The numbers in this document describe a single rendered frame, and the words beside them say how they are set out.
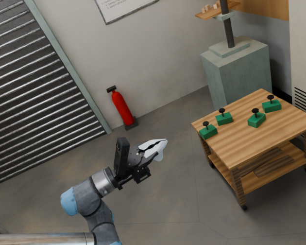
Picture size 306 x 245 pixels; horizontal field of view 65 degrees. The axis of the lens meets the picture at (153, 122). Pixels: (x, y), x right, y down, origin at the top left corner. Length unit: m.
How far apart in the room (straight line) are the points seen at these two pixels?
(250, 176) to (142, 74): 1.83
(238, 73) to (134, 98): 1.42
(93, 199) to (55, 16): 2.37
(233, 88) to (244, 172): 0.85
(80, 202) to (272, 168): 1.49
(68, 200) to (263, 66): 2.11
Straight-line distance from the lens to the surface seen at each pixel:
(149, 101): 3.25
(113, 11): 2.86
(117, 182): 0.77
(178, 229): 2.02
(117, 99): 2.97
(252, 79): 2.48
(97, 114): 3.15
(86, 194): 0.74
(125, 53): 2.97
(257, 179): 1.93
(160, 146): 0.74
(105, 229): 0.76
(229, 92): 2.40
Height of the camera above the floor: 1.71
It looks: 34 degrees down
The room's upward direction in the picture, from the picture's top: 25 degrees counter-clockwise
